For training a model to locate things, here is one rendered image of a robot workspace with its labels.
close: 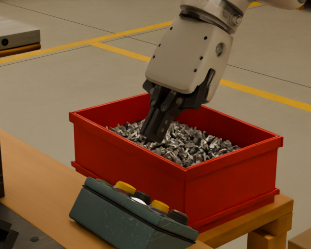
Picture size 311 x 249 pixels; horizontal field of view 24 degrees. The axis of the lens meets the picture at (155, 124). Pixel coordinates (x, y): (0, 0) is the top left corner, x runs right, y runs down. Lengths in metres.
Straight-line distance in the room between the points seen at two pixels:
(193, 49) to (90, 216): 0.25
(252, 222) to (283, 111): 2.82
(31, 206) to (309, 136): 2.76
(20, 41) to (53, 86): 3.39
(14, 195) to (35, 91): 3.27
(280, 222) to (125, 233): 0.43
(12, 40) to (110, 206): 0.26
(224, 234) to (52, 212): 0.29
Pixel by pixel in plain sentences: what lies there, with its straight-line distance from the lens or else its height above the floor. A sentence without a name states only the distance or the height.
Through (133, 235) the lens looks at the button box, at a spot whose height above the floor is 0.93.
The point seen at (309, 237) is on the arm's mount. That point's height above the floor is 0.93.
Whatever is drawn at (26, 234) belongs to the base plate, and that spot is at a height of 0.90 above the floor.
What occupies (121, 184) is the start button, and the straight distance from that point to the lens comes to 0.96.
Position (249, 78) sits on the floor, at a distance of 4.51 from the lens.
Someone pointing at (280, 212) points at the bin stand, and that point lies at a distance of 1.23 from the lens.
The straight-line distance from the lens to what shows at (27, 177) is 1.09.
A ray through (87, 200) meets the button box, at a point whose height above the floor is 0.93.
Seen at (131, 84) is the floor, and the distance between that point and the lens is 4.36.
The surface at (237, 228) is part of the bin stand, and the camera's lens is 1.16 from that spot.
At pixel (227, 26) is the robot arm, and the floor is 1.13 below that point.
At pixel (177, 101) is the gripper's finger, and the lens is 0.95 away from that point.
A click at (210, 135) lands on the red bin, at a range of 1.29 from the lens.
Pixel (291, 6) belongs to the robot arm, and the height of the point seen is 1.17.
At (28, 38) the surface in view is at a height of 1.12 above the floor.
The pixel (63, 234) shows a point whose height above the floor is 0.90.
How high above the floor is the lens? 1.36
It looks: 21 degrees down
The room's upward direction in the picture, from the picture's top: straight up
